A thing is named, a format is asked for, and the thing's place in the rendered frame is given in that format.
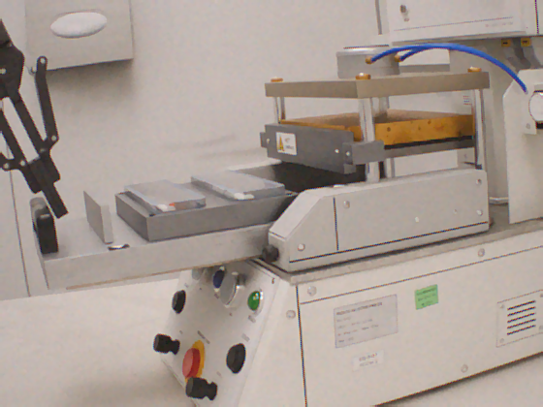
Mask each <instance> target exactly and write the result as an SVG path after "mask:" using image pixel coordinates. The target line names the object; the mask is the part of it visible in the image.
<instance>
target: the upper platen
mask: <svg viewBox="0 0 543 407"><path fill-rule="evenodd" d="M372 104H373V109H374V118H375V131H376V140H377V141H384V145H385V159H391V158H398V157H403V156H409V155H422V154H428V153H434V152H439V151H451V150H457V149H463V148H469V147H473V148H474V143H473V138H472V136H473V126H472V121H471V114H465V113H453V112H437V111H425V110H397V109H388V110H387V107H386V97H379V98H375V97H372ZM280 124H291V125H301V126H309V127H319V128H330V129H338V130H347V131H350V132H353V137H354V140H355V141H361V140H362V135H361V121H360V109H359V112H351V113H337V114H328V115H321V116H312V117H305V118H298V119H297V118H289V119H281V120H280Z"/></svg>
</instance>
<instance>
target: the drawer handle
mask: <svg viewBox="0 0 543 407"><path fill-rule="evenodd" d="M30 211H31V218H32V223H33V230H34V231H37V232H38V238H39V243H40V249H41V253H43V254H46V253H51V252H56V251H58V250H59V247H58V241H57V234H56V229H55V225H54V219H53V214H52V212H51V211H50V209H49V208H48V204H47V202H46V200H45V199H44V198H41V197H39V198H34V199H31V200H30Z"/></svg>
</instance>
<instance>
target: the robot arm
mask: <svg viewBox="0 0 543 407"><path fill-rule="evenodd" d="M4 25H5V24H4V23H3V21H2V19H1V17H0V101H1V100H2V99H5V98H9V100H10V101H11V103H12V106H14V108H15V111H16V113H17V117H18V118H19V119H20V122H21V124H22V125H23V127H24V130H25V132H26V133H27V136H28V138H29V139H30V140H31V143H32V144H33V146H34V149H35V150H36V152H37V154H38V157H35V158H34V159H32V160H30V161H28V160H27V159H26V158H25V156H24V152H23V151H22V150H21V146H20V145H19V143H18V142H17V139H16V136H15V134H14V132H13V130H12V128H11V126H10V124H9V123H8V120H7V118H6V117H5V116H6V115H5V114H4V112H3V111H2V109H1V107H0V132H1V133H2V136H3V138H4V140H5V142H6V144H7V146H8V147H9V149H10V151H11V152H12V155H13V156H14V158H12V159H7V157H6V156H4V154H3V153H2V152H1V151H0V168H1V169H2V171H4V172H8V171H14V170H18V171H21V172H22V176H23V177H24V179H25V180H26V183H27V185H28V187H29V188H30V191H31V192H32V193H34V195H36V194H38V193H39V192H40V191H43V193H44V196H45V198H46V199H47V201H48V205H49V207H50V208H51V209H52V211H53V214H54V216H55V217H56V218H57V220H59V218H61V217H63V216H64V215H66V214H68V213H69V211H68V210H67V208H66V206H65V205H64V202H63V200H62V199H61V198H60V196H59V193H58V191H57V189H56V187H55V186H54V183H55V182H57V181H59V180H60V172H59V171H58V170H57V168H56V165H55V163H53V161H52V159H51V155H50V151H51V149H52V148H53V146H54V145H55V144H56V143H57V142H58V141H59V135H58V131H57V129H56V128H57V125H56V121H55V119H54V113H53V109H52V103H51V99H50V97H49V91H48V83H47V79H46V72H47V69H48V59H47V58H46V57H45V56H40V57H35V56H32V57H29V56H24V54H23V52H22V51H21V50H19V49H17V47H15V45H14V43H13V42H12V39H11V37H10V34H9V33H8V32H7V28H6V27H5V26H4ZM24 66H26V67H27V68H28V73H29V75H31V76H32V77H33V76H34V79H35V81H34V83H35V87H36V89H37V91H36V93H37V96H38V99H39V102H38V103H39V105H40V109H41V115H42V118H43V120H44V121H43V123H44V126H45V130H46V137H45V139H44V140H43V139H42V137H41V134H40V133H39V131H38V129H37V127H36V125H35V123H34V121H33V119H32V117H31V114H30V113H29V111H28V109H27V107H26V105H25V104H24V101H23V100H22V98H21V95H20V93H19V92H18V91H19V88H20V84H21V80H22V74H23V67H24Z"/></svg>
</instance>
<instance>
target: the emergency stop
mask: <svg viewBox="0 0 543 407"><path fill-rule="evenodd" d="M200 362H201V354H200V352H199V349H196V348H191V349H190V350H187V351H186V355H185V357H184V359H183V363H182V368H181V371H182V373H183V375H184V378H185V379H187V380H188V379H189V377H191V376H196V374H197V372H198V369H199V367H200Z"/></svg>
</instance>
